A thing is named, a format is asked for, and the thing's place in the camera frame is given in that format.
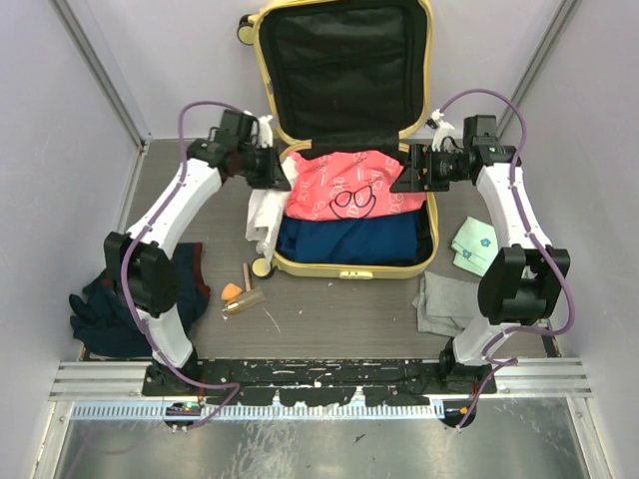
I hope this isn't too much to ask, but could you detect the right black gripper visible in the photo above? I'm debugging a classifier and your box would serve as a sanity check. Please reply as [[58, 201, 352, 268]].
[[389, 144, 470, 194]]

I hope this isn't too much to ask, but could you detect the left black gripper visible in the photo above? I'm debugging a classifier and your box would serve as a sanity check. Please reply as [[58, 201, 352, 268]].
[[239, 141, 290, 192]]

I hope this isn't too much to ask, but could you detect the white t-shirt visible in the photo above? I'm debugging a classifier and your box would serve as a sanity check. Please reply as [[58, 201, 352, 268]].
[[245, 155, 299, 263]]

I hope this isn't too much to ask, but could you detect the blue garment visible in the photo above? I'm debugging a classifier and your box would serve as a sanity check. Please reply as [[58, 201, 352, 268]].
[[277, 211, 433, 266]]

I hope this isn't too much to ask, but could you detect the pink patterned garment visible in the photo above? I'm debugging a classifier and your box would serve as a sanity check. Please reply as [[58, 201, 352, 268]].
[[286, 151, 426, 222]]

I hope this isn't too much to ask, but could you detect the mint green cloth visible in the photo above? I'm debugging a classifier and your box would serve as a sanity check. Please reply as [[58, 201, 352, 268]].
[[451, 217, 499, 276]]

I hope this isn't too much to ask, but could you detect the yellow hard-shell suitcase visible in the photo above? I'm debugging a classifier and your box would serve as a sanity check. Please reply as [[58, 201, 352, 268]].
[[237, 1, 439, 279]]

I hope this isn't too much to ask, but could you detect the grey cloth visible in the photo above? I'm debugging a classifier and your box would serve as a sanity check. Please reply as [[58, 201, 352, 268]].
[[411, 271, 479, 337]]

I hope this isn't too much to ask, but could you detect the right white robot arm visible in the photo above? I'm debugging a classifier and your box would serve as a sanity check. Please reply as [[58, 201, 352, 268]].
[[390, 111, 570, 393]]

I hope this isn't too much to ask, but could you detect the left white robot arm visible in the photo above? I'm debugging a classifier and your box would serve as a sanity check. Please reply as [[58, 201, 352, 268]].
[[104, 104, 292, 395]]

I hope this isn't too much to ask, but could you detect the brown lipstick tube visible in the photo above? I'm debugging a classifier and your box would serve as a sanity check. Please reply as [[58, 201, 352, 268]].
[[242, 262, 253, 291]]

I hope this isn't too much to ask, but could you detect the amber perfume bottle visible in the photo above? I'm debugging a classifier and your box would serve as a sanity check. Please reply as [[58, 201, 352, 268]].
[[222, 287, 266, 315]]

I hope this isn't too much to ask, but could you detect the orange makeup sponge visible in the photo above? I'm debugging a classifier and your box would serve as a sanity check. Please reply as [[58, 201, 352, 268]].
[[221, 282, 244, 301]]

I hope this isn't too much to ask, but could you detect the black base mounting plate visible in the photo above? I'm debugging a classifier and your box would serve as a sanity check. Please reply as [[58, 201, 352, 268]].
[[141, 356, 499, 407]]

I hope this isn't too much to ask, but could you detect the dark navy maroon garment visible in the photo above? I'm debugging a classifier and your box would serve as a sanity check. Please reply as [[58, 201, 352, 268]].
[[69, 242, 211, 359]]

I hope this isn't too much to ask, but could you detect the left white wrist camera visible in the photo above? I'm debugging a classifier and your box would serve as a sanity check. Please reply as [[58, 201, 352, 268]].
[[257, 115, 274, 149]]

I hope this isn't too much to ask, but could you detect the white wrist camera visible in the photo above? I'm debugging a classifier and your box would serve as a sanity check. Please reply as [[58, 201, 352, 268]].
[[426, 110, 455, 152], [257, 115, 274, 149]]

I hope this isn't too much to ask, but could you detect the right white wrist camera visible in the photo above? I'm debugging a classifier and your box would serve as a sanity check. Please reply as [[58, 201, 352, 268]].
[[426, 110, 455, 152]]

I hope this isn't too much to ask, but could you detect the aluminium rail frame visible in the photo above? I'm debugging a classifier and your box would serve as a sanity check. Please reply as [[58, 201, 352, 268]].
[[50, 358, 592, 404]]

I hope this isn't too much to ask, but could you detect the grey slotted cable duct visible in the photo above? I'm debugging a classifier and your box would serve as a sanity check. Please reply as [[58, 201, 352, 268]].
[[70, 398, 444, 421]]

